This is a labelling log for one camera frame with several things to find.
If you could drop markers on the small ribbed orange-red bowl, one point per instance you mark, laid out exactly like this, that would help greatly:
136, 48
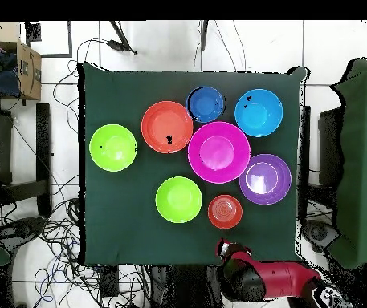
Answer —
225, 211

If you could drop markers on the green plastic bowl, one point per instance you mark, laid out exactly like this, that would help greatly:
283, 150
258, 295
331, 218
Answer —
113, 147
179, 199

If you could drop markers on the small dark blue bowl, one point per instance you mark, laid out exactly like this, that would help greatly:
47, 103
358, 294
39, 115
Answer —
205, 104

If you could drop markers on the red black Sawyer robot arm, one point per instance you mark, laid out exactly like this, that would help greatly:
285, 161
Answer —
273, 282

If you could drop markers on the purple plastic bowl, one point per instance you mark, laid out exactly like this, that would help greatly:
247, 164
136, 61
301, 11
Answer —
265, 179

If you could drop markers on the dark green tablecloth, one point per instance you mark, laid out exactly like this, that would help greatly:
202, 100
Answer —
138, 237

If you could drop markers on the pink plastic bowl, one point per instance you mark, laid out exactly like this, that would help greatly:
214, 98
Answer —
218, 152

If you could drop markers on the black power adapter box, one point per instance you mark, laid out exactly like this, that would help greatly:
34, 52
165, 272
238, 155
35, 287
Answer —
109, 280

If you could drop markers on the large orange-red plastic bowl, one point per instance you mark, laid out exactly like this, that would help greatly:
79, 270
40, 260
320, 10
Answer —
167, 125

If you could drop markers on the light blue plastic bowl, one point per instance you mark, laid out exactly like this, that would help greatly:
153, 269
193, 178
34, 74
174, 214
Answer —
258, 113

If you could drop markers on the black tripod leg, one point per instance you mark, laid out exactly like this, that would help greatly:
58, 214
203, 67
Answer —
121, 45
204, 32

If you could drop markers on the cardboard box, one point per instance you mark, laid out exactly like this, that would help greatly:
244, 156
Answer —
29, 73

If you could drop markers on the dark blue bag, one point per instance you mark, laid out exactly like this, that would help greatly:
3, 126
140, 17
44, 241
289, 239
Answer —
4, 83

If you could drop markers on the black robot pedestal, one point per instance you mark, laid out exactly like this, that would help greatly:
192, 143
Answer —
186, 285

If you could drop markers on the black table leg frame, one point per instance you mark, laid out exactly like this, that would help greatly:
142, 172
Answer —
329, 144
44, 154

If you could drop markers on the black metal floor frame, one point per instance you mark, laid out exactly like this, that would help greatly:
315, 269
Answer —
70, 38

